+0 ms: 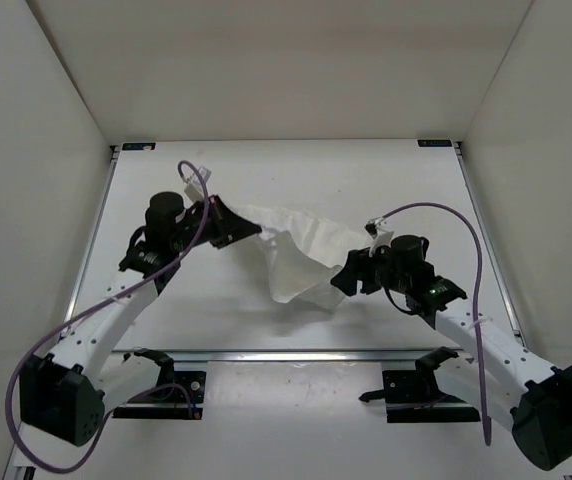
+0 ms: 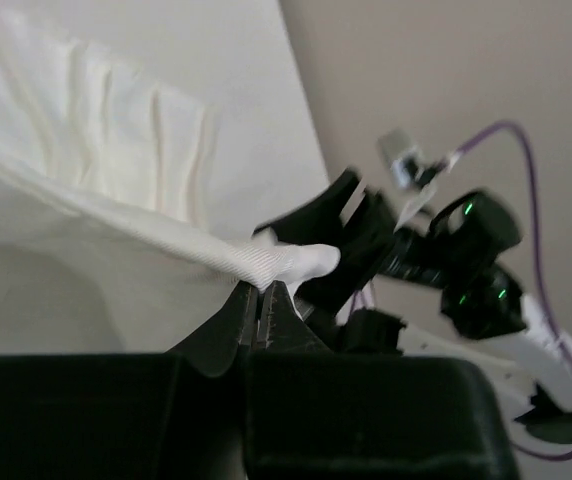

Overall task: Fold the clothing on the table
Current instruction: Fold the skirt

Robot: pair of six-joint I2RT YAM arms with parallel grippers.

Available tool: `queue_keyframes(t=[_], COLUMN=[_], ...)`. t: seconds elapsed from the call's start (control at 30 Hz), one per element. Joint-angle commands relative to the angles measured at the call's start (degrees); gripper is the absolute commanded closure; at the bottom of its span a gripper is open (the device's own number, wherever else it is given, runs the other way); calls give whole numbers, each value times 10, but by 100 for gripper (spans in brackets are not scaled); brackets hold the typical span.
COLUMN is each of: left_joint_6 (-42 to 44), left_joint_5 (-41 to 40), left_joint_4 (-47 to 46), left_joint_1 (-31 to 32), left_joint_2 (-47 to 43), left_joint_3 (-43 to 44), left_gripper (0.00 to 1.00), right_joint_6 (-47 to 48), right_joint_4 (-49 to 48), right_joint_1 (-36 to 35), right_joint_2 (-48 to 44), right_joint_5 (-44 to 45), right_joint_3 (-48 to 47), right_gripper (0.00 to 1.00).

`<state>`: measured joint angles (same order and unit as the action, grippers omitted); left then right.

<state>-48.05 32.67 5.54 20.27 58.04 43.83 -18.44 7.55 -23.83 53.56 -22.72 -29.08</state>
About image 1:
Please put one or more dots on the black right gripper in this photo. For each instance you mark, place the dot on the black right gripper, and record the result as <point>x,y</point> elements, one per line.
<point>358,268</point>

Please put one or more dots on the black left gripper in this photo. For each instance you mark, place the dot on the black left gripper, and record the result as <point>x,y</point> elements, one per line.
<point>231,226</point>

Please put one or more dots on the white pleated skirt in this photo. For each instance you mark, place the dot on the white pleated skirt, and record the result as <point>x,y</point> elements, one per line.
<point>303,252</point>

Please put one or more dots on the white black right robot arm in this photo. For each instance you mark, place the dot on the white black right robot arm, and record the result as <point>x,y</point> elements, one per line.
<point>490,371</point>

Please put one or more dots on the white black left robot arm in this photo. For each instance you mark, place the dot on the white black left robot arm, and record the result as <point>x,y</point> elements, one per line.
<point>68,391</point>

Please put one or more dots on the blue label sticker left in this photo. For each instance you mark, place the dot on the blue label sticker left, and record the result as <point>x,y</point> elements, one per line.
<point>138,146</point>

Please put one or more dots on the blue label sticker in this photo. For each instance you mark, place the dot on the blue label sticker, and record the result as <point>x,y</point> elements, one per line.
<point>138,146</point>
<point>434,143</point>

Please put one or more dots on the blue label sticker right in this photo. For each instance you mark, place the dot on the blue label sticker right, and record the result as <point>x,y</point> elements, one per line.
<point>434,143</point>

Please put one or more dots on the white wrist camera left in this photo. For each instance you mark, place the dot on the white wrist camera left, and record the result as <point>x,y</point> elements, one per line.
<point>193,189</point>

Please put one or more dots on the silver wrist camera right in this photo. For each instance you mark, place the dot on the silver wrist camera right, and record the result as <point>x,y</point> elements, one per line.
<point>380,232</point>

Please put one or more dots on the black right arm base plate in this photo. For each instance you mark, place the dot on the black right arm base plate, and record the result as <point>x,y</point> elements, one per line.
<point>411,395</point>

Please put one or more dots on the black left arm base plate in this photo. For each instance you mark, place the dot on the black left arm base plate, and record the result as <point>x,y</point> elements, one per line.
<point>177,394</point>

